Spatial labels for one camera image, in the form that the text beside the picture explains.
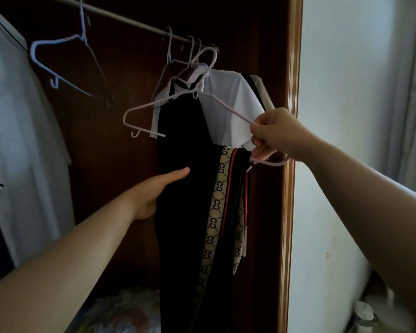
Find person's right hand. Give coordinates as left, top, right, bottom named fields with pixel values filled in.
left=250, top=107, right=316, bottom=163

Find person's left hand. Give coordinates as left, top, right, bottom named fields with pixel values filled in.
left=130, top=166, right=190, bottom=221

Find black trousers patterned stripe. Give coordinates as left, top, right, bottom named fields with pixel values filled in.
left=155, top=145, right=254, bottom=333

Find white polo shirt black trim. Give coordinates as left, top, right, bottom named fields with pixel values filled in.
left=149, top=64, right=266, bottom=151

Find person's left forearm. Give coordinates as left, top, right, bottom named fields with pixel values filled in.
left=0, top=194, right=139, bottom=333

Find person's right forearm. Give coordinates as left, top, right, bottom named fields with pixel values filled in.
left=303, top=142, right=416, bottom=333

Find metal closet rod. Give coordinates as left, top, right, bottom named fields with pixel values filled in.
left=45, top=0, right=220, bottom=52

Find pale curtain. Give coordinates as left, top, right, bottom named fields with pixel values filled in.
left=385, top=0, right=416, bottom=198

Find white shirt dark trim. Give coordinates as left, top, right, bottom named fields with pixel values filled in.
left=0, top=1, right=76, bottom=267

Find small white jar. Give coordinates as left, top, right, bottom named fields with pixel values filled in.
left=353, top=301, right=379, bottom=333

